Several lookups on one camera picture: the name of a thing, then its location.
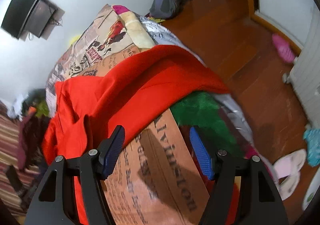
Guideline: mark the green fuzzy cloth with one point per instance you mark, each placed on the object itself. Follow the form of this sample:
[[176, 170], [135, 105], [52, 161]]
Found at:
[[200, 112]]

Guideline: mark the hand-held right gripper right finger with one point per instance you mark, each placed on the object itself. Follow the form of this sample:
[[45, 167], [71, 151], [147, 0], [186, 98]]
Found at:
[[201, 158]]

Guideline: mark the striped rug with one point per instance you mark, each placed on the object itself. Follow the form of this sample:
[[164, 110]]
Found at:
[[10, 140]]

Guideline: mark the pale pink slipper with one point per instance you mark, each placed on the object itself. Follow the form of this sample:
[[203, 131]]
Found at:
[[291, 161], [290, 186]]

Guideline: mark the magenta cloth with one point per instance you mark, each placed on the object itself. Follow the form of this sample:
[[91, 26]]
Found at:
[[121, 9]]

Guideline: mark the red garment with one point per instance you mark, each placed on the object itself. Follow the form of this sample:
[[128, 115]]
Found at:
[[140, 85]]

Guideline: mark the white plastic object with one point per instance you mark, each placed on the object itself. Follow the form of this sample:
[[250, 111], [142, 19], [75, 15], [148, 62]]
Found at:
[[308, 197]]

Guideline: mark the pile of dark clothes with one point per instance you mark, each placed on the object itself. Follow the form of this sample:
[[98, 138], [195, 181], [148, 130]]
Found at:
[[32, 125]]

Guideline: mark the black wall television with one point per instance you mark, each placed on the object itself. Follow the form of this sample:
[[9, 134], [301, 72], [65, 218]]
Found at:
[[22, 7]]

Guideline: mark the wooden door frame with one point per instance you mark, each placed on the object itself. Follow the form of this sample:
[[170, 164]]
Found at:
[[250, 2]]

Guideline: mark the white grey printed sheet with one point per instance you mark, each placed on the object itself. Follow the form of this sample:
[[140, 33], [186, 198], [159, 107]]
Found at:
[[165, 32]]

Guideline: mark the cream folded blanket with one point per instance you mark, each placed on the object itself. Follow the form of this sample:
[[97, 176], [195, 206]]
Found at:
[[136, 30]]

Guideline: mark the teal cloth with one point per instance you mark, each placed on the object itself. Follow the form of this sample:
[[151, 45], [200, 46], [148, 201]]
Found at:
[[312, 147]]

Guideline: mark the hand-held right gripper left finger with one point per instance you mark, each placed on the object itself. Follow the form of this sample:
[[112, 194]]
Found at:
[[113, 153]]

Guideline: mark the printed orange bedsheet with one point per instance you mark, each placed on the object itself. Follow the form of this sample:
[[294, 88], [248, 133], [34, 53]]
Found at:
[[160, 170]]

